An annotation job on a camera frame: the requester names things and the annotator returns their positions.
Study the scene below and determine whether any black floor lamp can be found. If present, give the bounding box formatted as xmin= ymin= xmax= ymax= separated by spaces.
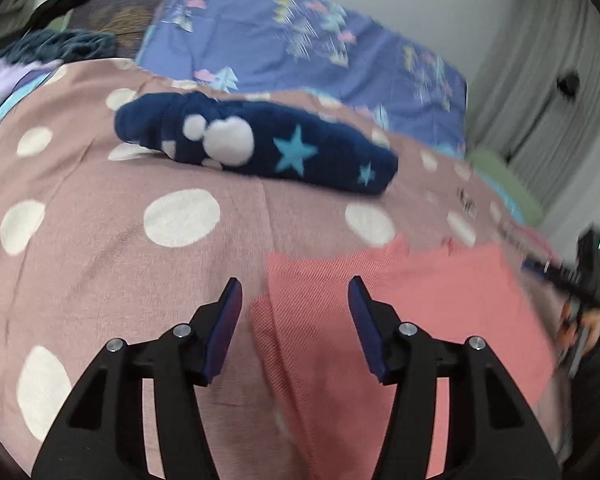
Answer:
xmin=556 ymin=70 xmax=581 ymax=102

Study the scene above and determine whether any pink folded garment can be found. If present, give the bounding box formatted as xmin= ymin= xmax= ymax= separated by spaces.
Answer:
xmin=498 ymin=221 xmax=562 ymax=263

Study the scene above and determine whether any blue tree print pillow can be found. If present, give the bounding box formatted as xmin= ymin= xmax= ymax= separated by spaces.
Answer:
xmin=136 ymin=0 xmax=467 ymax=153

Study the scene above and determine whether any white lilac cloth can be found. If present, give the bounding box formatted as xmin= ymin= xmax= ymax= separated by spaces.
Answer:
xmin=0 ymin=58 xmax=64 ymax=105

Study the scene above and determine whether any person right hand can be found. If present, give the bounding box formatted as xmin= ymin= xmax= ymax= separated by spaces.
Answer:
xmin=557 ymin=300 xmax=600 ymax=354

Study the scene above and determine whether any dark teal fleece garment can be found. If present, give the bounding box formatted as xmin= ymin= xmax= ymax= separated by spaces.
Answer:
xmin=0 ymin=29 xmax=117 ymax=65

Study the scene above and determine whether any dark patterned pillow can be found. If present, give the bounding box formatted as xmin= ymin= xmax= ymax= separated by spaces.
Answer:
xmin=66 ymin=0 xmax=162 ymax=58

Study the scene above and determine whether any coral pink bear shirt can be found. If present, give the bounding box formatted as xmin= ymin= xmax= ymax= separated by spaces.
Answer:
xmin=250 ymin=240 xmax=559 ymax=479

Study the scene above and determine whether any grey curtain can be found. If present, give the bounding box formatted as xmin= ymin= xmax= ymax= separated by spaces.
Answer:
xmin=467 ymin=0 xmax=600 ymax=271

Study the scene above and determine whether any green pillow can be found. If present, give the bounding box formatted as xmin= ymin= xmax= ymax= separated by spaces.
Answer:
xmin=467 ymin=148 xmax=544 ymax=226

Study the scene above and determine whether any navy star fleece garment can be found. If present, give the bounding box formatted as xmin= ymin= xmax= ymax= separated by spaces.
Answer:
xmin=114 ymin=91 xmax=399 ymax=195

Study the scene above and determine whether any brown polka dot blanket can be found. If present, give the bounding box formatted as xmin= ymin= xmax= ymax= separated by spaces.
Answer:
xmin=0 ymin=56 xmax=577 ymax=480

